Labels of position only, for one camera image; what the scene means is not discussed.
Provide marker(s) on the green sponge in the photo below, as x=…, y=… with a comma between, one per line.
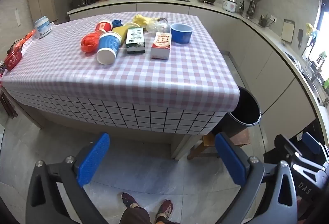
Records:
x=326, y=83

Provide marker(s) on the person's right leg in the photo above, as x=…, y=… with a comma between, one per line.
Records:
x=167, y=221

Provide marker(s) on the person's left leg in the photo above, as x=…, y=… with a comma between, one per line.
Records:
x=135, y=216

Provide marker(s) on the blue hanging cloth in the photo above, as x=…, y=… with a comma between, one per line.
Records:
x=313, y=37

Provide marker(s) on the white rice cooker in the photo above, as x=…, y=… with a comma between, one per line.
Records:
x=229, y=3

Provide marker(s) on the red plastic bag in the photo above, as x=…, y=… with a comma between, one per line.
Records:
x=90, y=43

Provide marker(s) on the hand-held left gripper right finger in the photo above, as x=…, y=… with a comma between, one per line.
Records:
x=230, y=159

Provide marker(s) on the blue paper cup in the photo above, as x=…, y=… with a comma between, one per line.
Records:
x=109, y=43

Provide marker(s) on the dark glass bottle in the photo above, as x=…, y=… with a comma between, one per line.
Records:
x=241, y=7

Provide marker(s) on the red basket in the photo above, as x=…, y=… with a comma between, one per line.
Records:
x=12, y=61

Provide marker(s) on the red paper cup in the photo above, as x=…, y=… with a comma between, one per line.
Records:
x=104, y=25

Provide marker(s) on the person's right shoe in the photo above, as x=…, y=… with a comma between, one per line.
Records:
x=164, y=207

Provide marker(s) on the white grid tablecloth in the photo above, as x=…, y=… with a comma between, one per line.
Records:
x=128, y=117

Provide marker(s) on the white table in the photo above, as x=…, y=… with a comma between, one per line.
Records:
x=180, y=147

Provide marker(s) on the white and blue box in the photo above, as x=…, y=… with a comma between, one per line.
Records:
x=43, y=27

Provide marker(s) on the red and white carton box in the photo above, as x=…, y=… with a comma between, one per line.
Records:
x=161, y=43

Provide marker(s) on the clear plastic bag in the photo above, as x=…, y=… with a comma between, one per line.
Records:
x=159, y=26

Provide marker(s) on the blue cloth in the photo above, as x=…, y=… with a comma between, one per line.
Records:
x=313, y=37
x=117, y=23

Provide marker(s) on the grey cutting board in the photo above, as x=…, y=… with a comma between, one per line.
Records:
x=287, y=31

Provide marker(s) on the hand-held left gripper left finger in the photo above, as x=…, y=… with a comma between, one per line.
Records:
x=92, y=159

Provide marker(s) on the wooden stool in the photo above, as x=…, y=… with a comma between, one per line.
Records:
x=241, y=138

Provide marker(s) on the dark grey bin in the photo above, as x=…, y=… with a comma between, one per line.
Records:
x=246, y=111

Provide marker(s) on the person's leg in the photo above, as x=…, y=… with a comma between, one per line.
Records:
x=135, y=216
x=167, y=221

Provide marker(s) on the blue bowl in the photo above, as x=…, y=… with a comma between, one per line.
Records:
x=181, y=34

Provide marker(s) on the papers on counter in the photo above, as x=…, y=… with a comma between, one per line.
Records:
x=295, y=58

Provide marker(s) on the white wall socket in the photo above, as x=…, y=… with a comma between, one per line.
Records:
x=273, y=18

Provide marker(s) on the steel sink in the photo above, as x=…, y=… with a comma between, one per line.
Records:
x=317, y=82

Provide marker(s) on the yellow cloth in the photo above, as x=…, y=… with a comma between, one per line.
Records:
x=140, y=19

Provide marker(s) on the dark wooden chair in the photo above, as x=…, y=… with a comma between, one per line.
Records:
x=7, y=105

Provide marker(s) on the yellow rubber glove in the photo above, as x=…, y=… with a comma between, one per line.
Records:
x=309, y=28

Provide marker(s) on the black cleaver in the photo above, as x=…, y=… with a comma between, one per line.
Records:
x=300, y=36

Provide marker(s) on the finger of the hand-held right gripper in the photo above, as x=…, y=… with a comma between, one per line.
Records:
x=312, y=143
x=284, y=145

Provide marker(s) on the sink faucet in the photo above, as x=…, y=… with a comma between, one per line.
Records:
x=320, y=58

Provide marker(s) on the knife holder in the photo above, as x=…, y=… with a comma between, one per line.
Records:
x=251, y=9

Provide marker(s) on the green carton box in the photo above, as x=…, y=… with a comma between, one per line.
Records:
x=135, y=39

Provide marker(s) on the window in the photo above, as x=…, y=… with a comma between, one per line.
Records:
x=321, y=39

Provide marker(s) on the dark utensil cup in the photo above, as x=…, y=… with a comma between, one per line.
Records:
x=263, y=22

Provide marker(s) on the orange plastic wrapper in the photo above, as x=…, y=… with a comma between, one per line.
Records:
x=30, y=35

